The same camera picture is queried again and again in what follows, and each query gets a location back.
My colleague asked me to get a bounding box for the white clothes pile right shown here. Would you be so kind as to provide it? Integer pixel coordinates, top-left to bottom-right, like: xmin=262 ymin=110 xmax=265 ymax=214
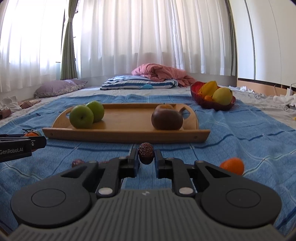
xmin=229 ymin=86 xmax=295 ymax=110

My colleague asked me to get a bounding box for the clothes pile left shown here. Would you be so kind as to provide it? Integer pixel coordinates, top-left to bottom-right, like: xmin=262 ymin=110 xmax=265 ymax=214
xmin=0 ymin=96 xmax=40 ymax=120

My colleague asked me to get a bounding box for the red glass fruit bowl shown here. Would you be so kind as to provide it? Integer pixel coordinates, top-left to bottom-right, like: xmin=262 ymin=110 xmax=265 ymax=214
xmin=190 ymin=81 xmax=236 ymax=111

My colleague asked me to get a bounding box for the yellow lemon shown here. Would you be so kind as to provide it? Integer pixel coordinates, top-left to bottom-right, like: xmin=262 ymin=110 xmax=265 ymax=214
xmin=212 ymin=87 xmax=233 ymax=105

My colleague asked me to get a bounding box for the white sheer curtain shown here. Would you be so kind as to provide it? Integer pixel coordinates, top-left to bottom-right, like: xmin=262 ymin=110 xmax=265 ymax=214
xmin=1 ymin=1 xmax=231 ymax=92

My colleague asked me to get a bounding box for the dark purple round fruit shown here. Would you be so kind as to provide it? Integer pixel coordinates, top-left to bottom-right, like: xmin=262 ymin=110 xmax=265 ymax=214
xmin=151 ymin=108 xmax=183 ymax=131

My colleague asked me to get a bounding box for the small kumquat orange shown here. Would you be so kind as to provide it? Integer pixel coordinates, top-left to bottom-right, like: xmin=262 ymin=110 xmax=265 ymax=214
xmin=219 ymin=157 xmax=244 ymax=176

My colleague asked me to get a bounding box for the purple floral pillow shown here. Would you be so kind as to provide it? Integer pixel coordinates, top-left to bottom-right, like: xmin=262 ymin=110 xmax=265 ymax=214
xmin=34 ymin=79 xmax=87 ymax=98

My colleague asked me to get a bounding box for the blue checked blanket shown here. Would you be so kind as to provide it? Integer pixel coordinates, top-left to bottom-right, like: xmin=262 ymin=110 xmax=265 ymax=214
xmin=1 ymin=94 xmax=295 ymax=235

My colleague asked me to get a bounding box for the large green apple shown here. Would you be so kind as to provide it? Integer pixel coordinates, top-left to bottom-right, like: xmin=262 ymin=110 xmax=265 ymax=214
xmin=69 ymin=105 xmax=94 ymax=128

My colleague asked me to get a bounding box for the pink crumpled quilt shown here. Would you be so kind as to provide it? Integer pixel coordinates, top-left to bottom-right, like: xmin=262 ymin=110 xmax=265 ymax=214
xmin=132 ymin=63 xmax=197 ymax=87

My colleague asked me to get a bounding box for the small orange in bowl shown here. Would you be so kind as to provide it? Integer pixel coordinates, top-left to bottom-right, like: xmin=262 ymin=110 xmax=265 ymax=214
xmin=204 ymin=95 xmax=213 ymax=102

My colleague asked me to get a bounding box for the wooden serving tray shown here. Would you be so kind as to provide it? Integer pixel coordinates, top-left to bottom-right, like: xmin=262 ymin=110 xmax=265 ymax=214
xmin=43 ymin=103 xmax=210 ymax=144

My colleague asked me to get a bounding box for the yellow starfruit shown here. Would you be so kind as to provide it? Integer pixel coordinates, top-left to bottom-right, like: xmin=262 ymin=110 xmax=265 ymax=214
xmin=198 ymin=81 xmax=218 ymax=97

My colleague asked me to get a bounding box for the blue white striped pillow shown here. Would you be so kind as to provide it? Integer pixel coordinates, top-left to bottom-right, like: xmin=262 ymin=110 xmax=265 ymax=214
xmin=100 ymin=75 xmax=178 ymax=90

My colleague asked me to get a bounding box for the small green apple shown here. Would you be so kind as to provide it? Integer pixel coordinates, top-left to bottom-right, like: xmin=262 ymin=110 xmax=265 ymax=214
xmin=86 ymin=100 xmax=104 ymax=123

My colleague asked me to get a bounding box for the green drape left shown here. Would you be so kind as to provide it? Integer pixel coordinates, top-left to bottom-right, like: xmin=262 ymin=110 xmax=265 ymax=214
xmin=60 ymin=0 xmax=78 ymax=80

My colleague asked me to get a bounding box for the tangerine with leaf stem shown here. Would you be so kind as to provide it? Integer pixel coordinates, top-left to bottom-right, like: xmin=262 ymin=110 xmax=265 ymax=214
xmin=22 ymin=128 xmax=42 ymax=152

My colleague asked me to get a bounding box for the large orange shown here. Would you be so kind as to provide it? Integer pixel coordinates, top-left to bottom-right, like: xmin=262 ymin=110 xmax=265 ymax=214
xmin=155 ymin=104 xmax=175 ymax=110

